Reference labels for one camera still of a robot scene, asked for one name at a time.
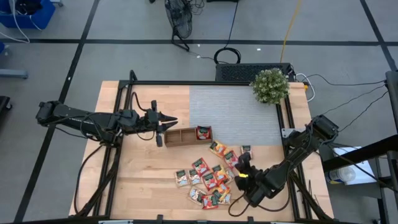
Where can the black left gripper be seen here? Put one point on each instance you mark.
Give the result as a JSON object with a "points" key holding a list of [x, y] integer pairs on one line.
{"points": [[146, 121]]}

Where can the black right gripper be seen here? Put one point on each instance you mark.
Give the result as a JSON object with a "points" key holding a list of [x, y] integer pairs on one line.
{"points": [[247, 179]]}

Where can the red tea packet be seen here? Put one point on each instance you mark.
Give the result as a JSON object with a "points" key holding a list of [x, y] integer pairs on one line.
{"points": [[231, 160], [201, 166], [203, 133], [210, 181], [210, 202]]}

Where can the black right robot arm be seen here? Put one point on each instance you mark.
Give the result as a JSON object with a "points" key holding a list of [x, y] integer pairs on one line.
{"points": [[298, 146]]}

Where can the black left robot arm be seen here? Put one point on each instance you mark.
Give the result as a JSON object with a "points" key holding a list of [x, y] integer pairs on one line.
{"points": [[77, 119]]}

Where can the beige tea packet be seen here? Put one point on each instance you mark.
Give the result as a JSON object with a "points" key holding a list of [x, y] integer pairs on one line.
{"points": [[181, 178], [196, 196], [246, 150], [194, 176], [230, 176]]}

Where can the wooden tea organizer box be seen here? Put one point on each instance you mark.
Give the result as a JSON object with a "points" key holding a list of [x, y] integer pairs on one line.
{"points": [[180, 137]]}

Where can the grey woven placemat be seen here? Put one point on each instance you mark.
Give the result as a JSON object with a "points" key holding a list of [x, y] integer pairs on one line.
{"points": [[233, 118]]}

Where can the green plant in black pot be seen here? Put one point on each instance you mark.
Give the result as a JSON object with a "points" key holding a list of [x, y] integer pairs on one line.
{"points": [[270, 85]]}

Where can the white plastic container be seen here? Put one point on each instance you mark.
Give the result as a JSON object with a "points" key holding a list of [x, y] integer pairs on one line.
{"points": [[342, 175]]}

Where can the black floor fan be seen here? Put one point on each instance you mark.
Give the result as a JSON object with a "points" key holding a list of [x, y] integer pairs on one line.
{"points": [[182, 15]]}

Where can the white paper sheet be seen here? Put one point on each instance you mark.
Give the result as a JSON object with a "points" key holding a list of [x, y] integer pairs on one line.
{"points": [[363, 171]]}

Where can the grey desk foot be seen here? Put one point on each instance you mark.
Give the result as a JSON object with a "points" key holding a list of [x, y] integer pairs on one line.
{"points": [[14, 74]]}

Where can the grey metal desk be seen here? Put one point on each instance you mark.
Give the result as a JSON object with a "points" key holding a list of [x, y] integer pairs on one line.
{"points": [[392, 93]]}

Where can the blue plastic bin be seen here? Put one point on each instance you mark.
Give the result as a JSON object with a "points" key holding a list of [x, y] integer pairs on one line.
{"points": [[37, 18]]}

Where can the black table frame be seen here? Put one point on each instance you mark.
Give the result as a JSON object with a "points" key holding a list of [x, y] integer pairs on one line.
{"points": [[186, 82]]}

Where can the silver metal bracket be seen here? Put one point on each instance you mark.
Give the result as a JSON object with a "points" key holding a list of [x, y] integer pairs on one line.
{"points": [[286, 132]]}

